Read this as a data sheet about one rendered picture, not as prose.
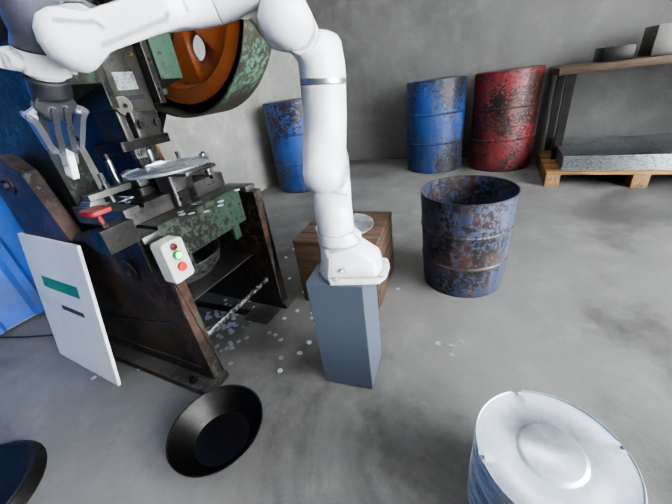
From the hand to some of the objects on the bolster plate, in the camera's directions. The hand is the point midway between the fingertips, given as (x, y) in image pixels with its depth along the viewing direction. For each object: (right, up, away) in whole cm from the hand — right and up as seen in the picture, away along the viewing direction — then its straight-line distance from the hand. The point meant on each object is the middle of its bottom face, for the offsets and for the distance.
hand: (69, 164), depth 78 cm
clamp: (-12, -5, +30) cm, 33 cm away
